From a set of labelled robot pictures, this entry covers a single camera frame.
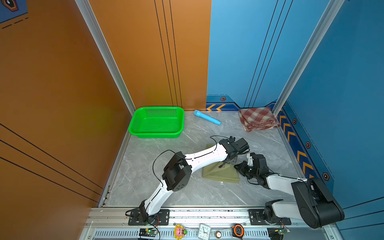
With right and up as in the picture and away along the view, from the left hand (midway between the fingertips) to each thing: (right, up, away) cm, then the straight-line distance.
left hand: (229, 158), depth 87 cm
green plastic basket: (-50, +22, +26) cm, 60 cm away
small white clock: (-16, -30, -18) cm, 39 cm away
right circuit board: (+22, -30, -17) cm, 41 cm away
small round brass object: (-10, -30, -21) cm, 37 cm away
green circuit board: (-43, -32, -16) cm, 56 cm away
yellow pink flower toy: (-27, -29, -20) cm, 44 cm away
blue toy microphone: (-18, +29, +29) cm, 45 cm away
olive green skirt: (-1, -8, -2) cm, 9 cm away
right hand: (+3, -6, +3) cm, 7 cm away
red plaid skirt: (+26, +24, +22) cm, 42 cm away
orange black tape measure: (0, -29, -19) cm, 35 cm away
